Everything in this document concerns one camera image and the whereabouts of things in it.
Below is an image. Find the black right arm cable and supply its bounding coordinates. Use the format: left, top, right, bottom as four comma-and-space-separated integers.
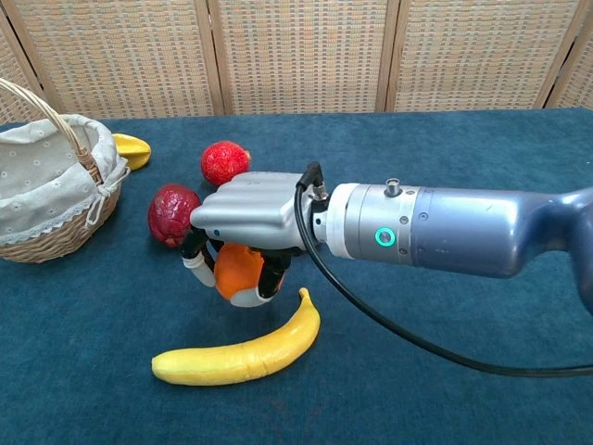
295, 160, 593, 377

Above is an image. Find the yellow starfruit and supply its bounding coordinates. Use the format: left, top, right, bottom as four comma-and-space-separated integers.
111, 133, 153, 171

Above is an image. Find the orange fruit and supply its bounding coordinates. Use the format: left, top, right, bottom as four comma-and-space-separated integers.
212, 244, 265, 300

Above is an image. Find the woven folding screen panel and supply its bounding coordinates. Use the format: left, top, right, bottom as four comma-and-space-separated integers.
194, 0, 404, 117
0, 8, 47, 126
0, 0, 233, 121
546, 27, 593, 110
377, 0, 593, 112

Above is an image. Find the dark red mango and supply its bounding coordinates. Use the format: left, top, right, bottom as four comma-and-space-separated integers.
147, 183, 202, 250

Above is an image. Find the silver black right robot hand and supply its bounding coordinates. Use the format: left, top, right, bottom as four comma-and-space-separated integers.
179, 171, 334, 309

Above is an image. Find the dark teal table mat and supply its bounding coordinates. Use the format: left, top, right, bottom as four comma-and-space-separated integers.
0, 107, 593, 445

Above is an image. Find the wicker basket with white liner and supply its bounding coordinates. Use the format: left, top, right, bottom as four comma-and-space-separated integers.
0, 77, 131, 264

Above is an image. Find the yellow banana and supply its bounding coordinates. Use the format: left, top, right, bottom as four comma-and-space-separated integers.
151, 286, 322, 387

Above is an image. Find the red pomegranate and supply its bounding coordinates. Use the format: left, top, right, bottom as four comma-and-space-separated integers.
200, 141, 253, 187

